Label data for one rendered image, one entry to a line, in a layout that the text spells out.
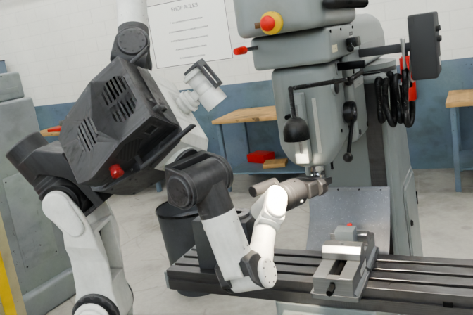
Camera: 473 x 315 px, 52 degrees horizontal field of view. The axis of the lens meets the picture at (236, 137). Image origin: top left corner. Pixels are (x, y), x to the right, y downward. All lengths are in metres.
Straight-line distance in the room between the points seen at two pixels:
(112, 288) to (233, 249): 0.44
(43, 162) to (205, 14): 5.21
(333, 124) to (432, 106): 4.31
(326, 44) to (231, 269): 0.66
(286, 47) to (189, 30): 5.20
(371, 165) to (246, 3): 0.88
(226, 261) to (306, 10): 0.67
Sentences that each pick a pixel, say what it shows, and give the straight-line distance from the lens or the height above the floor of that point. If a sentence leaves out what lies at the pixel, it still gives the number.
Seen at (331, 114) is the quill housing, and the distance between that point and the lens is 1.48.
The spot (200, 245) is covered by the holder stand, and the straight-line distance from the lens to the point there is 1.80.
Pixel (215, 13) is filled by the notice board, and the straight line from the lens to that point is 6.40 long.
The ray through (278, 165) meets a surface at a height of 0.26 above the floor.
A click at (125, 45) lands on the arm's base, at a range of 1.37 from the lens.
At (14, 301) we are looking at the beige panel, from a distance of 2.90.
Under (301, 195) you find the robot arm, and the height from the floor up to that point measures 1.24.
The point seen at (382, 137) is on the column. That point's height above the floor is 1.29.
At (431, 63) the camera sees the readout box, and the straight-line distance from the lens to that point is 1.69.
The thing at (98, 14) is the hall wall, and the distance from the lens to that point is 7.47.
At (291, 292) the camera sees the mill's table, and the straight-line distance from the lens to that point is 1.70.
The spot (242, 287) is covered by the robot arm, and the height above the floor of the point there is 1.12.
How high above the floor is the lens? 1.73
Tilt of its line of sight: 11 degrees down
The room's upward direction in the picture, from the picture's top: 9 degrees counter-clockwise
